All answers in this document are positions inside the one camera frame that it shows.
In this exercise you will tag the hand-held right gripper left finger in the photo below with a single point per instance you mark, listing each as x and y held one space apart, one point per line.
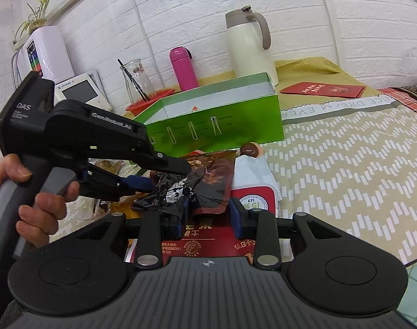
185 212

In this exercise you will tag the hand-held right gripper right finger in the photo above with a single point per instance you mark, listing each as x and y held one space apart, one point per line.
235 219

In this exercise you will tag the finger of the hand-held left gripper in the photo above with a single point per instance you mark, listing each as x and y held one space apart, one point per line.
136 182
174 166

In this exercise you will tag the black snack packet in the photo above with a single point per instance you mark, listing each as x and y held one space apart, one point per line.
170 193

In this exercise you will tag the dark red snack packet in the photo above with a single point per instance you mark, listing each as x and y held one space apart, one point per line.
213 178

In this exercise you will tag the green cardboard box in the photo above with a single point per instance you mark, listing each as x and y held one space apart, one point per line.
229 123

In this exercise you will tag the person's left hand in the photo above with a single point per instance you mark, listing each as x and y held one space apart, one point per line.
13 168

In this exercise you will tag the white display device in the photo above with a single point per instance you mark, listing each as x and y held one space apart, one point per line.
80 90

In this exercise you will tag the white red snack pouch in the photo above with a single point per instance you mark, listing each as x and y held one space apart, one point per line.
254 178

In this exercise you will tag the red plastic basket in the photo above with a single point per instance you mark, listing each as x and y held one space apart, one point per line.
139 107

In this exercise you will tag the chocolate egg in wrapper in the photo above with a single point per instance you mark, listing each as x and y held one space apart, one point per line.
249 149

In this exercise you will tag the black straw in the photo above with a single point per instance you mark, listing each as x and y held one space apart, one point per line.
133 79

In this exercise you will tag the white water purifier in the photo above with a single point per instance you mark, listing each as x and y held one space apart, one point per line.
50 51

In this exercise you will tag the glass carafe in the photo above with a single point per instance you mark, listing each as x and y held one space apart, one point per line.
143 73

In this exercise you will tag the pink bottle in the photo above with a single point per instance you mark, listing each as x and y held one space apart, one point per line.
184 68

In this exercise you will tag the green potted plant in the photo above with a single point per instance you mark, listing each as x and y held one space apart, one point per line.
40 10

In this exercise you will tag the cream thermos jug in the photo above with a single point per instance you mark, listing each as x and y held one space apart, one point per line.
246 51

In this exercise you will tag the red envelope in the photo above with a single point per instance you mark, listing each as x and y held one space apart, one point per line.
321 90

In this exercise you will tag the yellow cloth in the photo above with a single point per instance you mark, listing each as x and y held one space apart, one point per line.
307 70

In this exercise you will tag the red checkered cloth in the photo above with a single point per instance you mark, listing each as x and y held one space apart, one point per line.
400 108

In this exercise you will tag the brown patterned cloth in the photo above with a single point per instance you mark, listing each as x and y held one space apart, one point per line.
414 92

